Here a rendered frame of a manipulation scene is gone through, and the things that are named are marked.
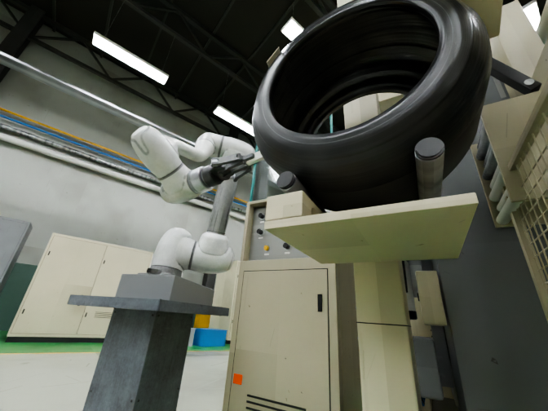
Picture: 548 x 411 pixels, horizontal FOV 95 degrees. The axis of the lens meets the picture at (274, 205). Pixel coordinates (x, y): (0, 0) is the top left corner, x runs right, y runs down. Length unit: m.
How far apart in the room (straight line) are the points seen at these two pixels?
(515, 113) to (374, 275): 0.56
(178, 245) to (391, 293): 0.99
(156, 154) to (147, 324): 0.70
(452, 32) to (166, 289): 1.20
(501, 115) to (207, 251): 1.23
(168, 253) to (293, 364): 0.77
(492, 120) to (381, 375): 0.74
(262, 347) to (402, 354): 0.71
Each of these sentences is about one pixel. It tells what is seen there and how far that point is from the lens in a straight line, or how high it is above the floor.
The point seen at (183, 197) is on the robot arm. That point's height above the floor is 0.99.
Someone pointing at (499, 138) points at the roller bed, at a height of 1.08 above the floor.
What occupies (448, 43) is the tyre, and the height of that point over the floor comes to 1.12.
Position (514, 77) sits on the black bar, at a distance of 1.03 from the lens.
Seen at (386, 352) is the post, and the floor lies 0.55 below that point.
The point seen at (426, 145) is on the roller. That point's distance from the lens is 0.52.
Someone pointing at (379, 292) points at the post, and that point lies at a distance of 0.81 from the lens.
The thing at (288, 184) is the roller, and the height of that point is 0.88.
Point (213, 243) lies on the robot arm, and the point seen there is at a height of 0.95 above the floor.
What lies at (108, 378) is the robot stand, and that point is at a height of 0.36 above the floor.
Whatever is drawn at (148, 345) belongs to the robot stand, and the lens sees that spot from 1.24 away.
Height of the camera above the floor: 0.61
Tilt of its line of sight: 24 degrees up
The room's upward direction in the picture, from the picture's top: 4 degrees clockwise
